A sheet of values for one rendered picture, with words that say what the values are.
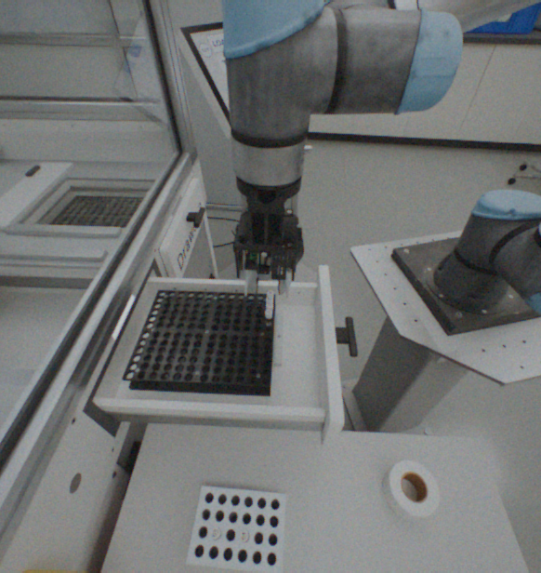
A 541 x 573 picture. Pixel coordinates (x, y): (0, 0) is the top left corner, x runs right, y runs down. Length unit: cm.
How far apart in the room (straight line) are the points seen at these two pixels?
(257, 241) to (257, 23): 19
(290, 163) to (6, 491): 41
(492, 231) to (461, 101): 291
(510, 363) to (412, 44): 65
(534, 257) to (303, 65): 48
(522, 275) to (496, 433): 108
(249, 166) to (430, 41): 17
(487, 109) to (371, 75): 339
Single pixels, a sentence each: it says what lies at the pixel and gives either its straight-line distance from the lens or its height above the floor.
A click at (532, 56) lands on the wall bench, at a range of 366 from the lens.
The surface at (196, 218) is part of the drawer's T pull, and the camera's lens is 75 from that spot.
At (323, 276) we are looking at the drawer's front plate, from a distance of 57.
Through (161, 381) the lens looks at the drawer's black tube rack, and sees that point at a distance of 51.
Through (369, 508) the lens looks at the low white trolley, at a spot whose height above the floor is 76.
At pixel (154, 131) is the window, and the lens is 73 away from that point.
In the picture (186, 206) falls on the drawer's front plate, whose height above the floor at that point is 93.
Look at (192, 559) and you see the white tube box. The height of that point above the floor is 80.
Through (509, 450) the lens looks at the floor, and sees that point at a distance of 166.
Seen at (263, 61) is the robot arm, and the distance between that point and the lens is 28.
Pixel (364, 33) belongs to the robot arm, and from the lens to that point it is 30.
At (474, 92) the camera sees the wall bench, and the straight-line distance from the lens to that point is 358.
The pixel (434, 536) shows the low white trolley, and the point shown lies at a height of 76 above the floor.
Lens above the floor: 134
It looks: 46 degrees down
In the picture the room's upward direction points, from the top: straight up
